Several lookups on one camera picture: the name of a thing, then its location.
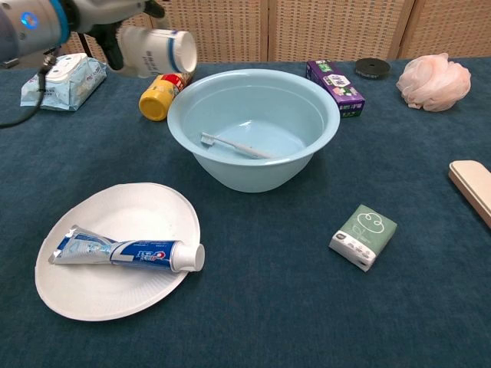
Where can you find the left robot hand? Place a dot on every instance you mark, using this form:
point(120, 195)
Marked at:
point(99, 13)

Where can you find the white paper cup blue band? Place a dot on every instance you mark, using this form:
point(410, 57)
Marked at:
point(161, 51)

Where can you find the white toothbrush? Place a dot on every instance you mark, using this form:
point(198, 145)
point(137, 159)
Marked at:
point(238, 146)

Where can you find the blue white toothpaste tube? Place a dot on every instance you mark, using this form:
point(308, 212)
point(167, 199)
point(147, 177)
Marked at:
point(145, 255)

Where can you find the light blue plastic basin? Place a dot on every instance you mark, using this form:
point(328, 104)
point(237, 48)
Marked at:
point(230, 172)

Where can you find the purple box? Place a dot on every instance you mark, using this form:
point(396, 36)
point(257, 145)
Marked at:
point(339, 86)

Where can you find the pink plastic case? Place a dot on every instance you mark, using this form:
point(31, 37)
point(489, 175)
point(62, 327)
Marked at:
point(473, 184)

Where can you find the black tripod stand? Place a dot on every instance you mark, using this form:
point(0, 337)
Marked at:
point(84, 45)

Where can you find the light blue wet wipes pack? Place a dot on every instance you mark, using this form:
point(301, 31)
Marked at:
point(69, 84)

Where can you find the yellow bottle red label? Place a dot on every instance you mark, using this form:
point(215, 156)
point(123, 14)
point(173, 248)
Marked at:
point(157, 99)

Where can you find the white paper plate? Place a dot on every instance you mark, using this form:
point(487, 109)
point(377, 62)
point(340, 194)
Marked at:
point(126, 211)

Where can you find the wicker folding screen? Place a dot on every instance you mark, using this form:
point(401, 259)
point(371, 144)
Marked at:
point(307, 27)

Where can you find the black round disc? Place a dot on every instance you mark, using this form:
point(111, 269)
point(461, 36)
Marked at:
point(372, 68)

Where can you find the dark teal table cloth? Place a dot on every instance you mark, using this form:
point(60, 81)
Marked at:
point(261, 306)

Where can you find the green white tissue pack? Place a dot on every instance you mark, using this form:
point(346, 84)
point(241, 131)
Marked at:
point(364, 230)

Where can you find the pink bath pouf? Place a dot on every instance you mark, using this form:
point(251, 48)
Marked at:
point(435, 82)

